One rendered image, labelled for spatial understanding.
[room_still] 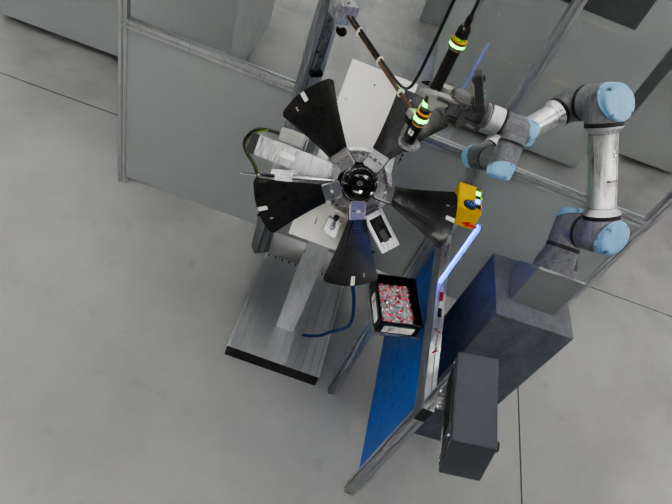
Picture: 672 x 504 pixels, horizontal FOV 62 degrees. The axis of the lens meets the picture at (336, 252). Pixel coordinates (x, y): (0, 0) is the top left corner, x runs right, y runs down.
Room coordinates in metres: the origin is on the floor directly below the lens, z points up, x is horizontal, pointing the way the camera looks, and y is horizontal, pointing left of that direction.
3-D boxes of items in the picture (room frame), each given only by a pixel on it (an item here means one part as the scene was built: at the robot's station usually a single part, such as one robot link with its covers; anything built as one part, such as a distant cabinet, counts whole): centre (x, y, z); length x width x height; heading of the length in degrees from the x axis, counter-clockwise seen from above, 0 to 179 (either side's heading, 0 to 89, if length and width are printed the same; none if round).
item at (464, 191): (1.83, -0.40, 1.02); 0.16 x 0.10 x 0.11; 6
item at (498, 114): (1.52, -0.26, 1.58); 0.08 x 0.05 x 0.08; 6
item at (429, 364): (1.43, -0.44, 0.82); 0.90 x 0.04 x 0.08; 6
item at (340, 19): (1.97, 0.34, 1.49); 0.10 x 0.07 x 0.08; 41
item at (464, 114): (1.51, -0.18, 1.58); 0.12 x 0.08 x 0.09; 96
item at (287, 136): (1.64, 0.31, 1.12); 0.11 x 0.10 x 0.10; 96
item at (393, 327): (1.35, -0.28, 0.84); 0.22 x 0.17 x 0.07; 21
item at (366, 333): (1.41, -0.26, 0.40); 0.03 x 0.03 x 0.80; 21
